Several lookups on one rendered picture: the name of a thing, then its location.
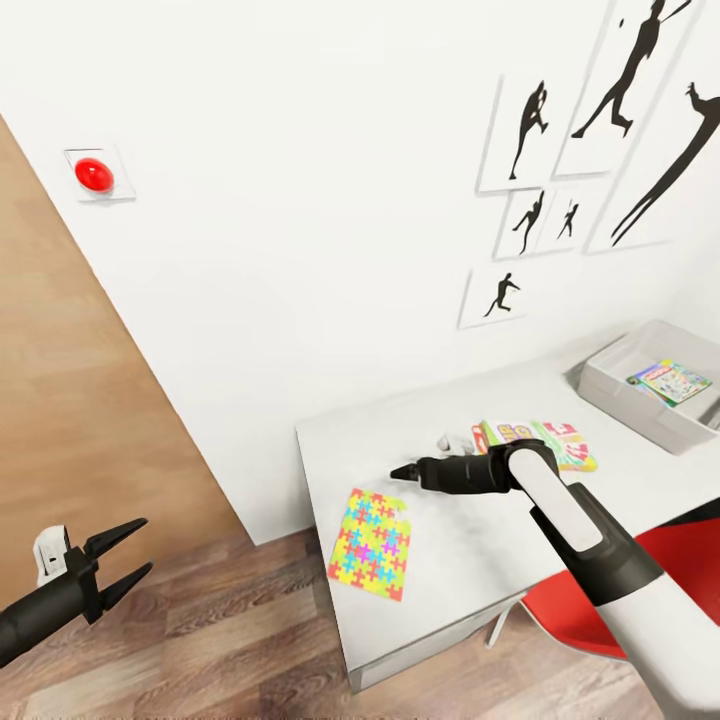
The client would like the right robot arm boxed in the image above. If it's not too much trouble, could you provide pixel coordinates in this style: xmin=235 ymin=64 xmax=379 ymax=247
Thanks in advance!
xmin=390 ymin=432 xmax=720 ymax=720

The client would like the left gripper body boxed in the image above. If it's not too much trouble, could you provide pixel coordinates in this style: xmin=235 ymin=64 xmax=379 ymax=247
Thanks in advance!
xmin=0 ymin=546 xmax=137 ymax=652

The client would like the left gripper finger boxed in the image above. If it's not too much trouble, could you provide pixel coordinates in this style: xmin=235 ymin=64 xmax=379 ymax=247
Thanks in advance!
xmin=83 ymin=517 xmax=148 ymax=571
xmin=99 ymin=563 xmax=153 ymax=611

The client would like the jigsaw puzzle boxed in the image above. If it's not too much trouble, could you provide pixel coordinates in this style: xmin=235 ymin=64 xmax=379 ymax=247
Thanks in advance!
xmin=326 ymin=488 xmax=412 ymax=605

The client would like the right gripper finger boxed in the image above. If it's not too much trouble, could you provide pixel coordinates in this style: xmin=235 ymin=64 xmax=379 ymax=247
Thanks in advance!
xmin=390 ymin=459 xmax=420 ymax=481

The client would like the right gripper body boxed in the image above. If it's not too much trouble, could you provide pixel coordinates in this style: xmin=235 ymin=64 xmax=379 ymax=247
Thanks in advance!
xmin=418 ymin=455 xmax=478 ymax=495

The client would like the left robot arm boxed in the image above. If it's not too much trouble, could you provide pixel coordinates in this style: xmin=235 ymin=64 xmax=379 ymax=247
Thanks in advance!
xmin=0 ymin=517 xmax=153 ymax=668

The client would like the board game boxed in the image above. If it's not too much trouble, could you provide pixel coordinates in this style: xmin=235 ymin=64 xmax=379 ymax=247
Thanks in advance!
xmin=629 ymin=359 xmax=712 ymax=408
xmin=472 ymin=420 xmax=598 ymax=471
xmin=634 ymin=384 xmax=666 ymax=402

